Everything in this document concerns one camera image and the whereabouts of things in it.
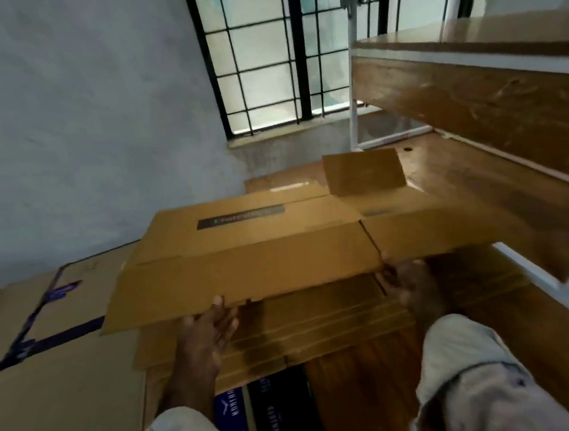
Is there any person's left hand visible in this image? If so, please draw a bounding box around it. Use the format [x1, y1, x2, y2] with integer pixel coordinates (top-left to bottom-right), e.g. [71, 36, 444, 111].
[173, 294, 248, 384]

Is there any person's right hand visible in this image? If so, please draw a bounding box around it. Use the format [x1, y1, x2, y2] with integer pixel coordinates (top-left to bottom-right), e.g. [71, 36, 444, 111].
[376, 253, 450, 329]

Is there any stack of brown cartons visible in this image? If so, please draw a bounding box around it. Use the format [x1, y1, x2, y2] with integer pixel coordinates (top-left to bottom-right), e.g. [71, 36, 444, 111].
[89, 136, 531, 335]

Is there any brown cardboard box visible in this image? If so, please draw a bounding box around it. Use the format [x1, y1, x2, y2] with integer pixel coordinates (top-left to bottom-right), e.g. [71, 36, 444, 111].
[126, 239, 537, 402]

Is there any stack of cardboard boxes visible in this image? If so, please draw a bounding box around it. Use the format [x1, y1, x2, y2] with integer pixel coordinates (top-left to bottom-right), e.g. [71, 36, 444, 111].
[0, 225, 329, 431]

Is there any person's left forearm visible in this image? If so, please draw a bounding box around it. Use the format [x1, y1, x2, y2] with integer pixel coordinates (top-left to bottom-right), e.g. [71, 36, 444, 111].
[156, 352, 226, 425]

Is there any person's right forearm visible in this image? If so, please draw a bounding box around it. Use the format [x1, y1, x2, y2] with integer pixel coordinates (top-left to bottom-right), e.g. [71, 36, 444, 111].
[411, 292, 459, 334]

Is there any person's light grey shirt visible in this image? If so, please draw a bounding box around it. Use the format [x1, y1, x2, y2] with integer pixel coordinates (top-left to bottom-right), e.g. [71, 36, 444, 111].
[115, 304, 569, 431]

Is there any wooden table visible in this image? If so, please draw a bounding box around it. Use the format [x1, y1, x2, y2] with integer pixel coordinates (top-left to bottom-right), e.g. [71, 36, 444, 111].
[241, 119, 569, 431]

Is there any white metal shelf rack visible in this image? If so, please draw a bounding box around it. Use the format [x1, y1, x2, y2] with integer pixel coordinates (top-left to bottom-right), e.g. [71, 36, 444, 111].
[337, 0, 569, 360]

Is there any black framed window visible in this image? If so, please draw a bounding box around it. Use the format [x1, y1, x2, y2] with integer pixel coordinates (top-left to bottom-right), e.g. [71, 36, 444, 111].
[183, 0, 496, 142]

